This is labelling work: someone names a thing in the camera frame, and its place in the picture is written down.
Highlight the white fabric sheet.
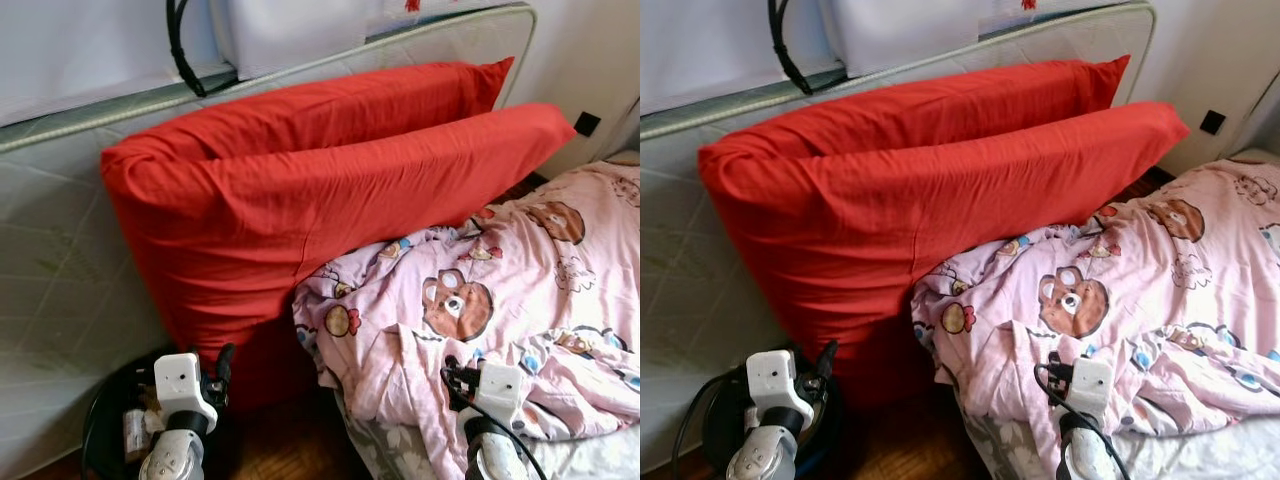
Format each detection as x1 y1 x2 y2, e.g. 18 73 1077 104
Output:
0 0 216 126
640 0 836 111
208 0 371 81
820 0 986 79

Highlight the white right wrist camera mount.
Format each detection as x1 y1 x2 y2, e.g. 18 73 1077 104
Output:
476 362 528 426
1068 357 1116 421

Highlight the bed with beige floral sheet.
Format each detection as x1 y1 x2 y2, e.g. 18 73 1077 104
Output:
340 150 641 480
960 148 1280 480

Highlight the black strap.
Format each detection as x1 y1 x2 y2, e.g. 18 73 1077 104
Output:
165 0 241 99
767 0 846 96

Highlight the red fabric cushion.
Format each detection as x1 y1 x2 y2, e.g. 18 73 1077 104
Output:
697 55 1131 336
165 102 578 411
100 57 516 341
770 100 1191 411

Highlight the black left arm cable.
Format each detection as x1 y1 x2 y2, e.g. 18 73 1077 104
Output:
672 370 746 471

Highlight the pink cartoon print blanket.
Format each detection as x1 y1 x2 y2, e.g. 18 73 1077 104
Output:
910 160 1280 446
293 163 641 479

